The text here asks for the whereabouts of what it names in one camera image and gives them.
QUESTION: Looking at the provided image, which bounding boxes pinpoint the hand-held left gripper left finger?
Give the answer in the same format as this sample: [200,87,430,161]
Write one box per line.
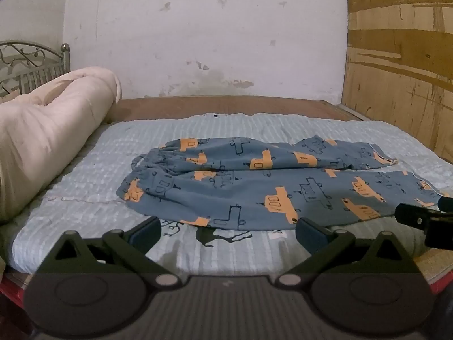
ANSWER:
[35,216,183,289]

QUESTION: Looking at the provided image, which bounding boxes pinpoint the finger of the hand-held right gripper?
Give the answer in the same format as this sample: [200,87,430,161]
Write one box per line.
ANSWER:
[394,197,453,233]

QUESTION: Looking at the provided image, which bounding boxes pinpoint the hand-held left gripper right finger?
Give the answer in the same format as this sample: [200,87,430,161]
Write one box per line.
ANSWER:
[274,217,424,289]

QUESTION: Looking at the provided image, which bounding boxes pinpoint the blue pants with orange print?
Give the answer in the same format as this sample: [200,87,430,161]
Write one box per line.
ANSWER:
[117,135,450,231]

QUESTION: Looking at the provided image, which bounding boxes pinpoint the light blue quilted blanket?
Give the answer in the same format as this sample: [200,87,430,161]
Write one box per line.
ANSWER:
[9,112,453,280]

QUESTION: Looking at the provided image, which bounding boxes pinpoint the rolled cream duvet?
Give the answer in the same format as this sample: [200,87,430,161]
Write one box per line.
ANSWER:
[0,67,123,224]

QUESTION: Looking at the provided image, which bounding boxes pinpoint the metal scrollwork headboard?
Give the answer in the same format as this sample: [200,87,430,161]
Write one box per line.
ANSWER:
[0,41,71,96]

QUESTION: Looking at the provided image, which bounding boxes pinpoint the plywood wall panel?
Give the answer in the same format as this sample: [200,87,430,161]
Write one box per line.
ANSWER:
[341,0,453,165]

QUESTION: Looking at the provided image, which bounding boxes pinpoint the brown wooden bed frame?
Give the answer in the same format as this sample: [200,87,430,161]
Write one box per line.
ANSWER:
[106,95,369,124]

